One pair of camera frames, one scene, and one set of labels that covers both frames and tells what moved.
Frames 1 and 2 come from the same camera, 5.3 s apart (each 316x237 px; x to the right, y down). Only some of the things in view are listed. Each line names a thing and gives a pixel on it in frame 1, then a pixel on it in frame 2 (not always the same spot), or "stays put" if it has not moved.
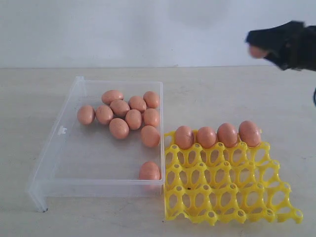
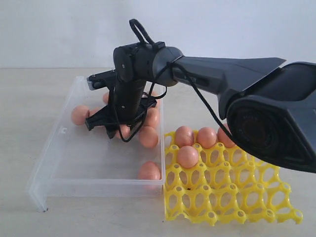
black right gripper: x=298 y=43 to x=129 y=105
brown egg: x=184 y=137 stays put
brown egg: x=149 y=170 stays put
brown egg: x=227 y=134 stays put
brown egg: x=257 y=52 to x=187 y=156
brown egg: x=206 y=137 stays put
